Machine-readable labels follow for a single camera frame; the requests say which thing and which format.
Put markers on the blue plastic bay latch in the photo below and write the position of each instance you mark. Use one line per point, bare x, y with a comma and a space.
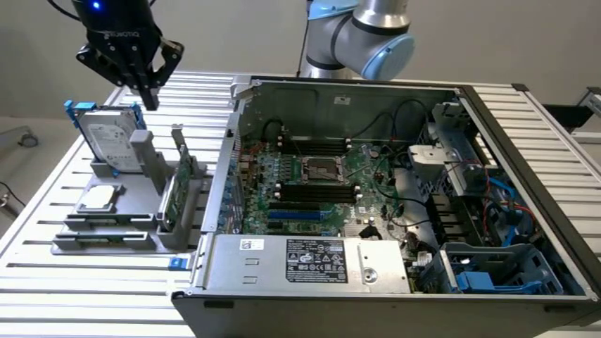
475, 281

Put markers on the grey caster wheel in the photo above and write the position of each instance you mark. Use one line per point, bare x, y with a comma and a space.
29, 139

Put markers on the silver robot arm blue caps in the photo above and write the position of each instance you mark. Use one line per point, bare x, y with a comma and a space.
347, 31

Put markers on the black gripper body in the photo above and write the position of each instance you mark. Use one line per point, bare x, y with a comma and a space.
118, 24

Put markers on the grey parts rack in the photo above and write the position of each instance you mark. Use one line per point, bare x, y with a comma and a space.
141, 206

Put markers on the green graphics card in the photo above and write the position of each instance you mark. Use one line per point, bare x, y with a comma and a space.
182, 190

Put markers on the aluminium profile frame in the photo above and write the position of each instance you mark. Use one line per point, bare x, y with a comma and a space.
587, 105

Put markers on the CPU socket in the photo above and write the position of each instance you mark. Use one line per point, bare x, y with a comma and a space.
322, 171

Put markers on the black RAM slot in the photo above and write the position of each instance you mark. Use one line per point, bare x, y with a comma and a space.
315, 143
320, 196
319, 186
315, 139
316, 146
319, 191
320, 201
318, 150

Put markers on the grey disk bay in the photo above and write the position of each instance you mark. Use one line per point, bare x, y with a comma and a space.
512, 260

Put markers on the small blue plastic clip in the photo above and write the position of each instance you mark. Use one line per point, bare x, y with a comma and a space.
177, 264

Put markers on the hard disk in blue carrier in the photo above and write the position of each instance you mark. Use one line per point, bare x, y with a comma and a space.
106, 137

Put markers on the open black PC case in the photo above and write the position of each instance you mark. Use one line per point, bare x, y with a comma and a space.
376, 317

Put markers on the metal drive cage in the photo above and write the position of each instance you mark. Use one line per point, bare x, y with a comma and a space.
446, 155

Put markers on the green motherboard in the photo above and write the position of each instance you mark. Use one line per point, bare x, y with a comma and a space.
367, 176

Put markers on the silver power supply unit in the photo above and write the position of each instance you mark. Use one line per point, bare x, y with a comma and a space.
263, 278

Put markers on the silver chipset heat sink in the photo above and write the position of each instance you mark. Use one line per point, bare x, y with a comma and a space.
368, 232

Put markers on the silver CPU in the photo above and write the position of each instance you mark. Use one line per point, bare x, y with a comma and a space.
97, 197

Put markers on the blue expansion slot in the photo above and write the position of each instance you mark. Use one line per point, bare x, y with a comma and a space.
296, 215

